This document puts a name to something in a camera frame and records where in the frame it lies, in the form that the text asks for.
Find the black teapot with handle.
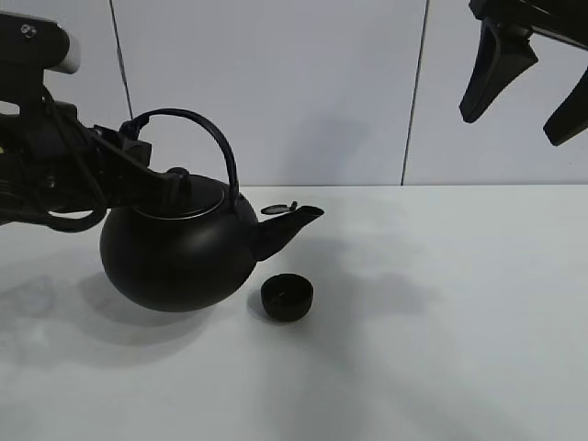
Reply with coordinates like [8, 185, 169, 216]
[99, 107, 324, 313]

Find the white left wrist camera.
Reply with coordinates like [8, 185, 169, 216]
[1, 11, 81, 74]

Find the small black teacup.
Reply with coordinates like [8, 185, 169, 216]
[260, 273, 314, 322]

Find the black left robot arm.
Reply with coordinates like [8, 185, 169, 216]
[1, 62, 180, 233]

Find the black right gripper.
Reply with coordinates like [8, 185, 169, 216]
[459, 0, 588, 146]

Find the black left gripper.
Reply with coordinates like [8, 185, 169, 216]
[73, 120, 175, 208]

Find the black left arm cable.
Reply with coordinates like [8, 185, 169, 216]
[27, 85, 109, 232]

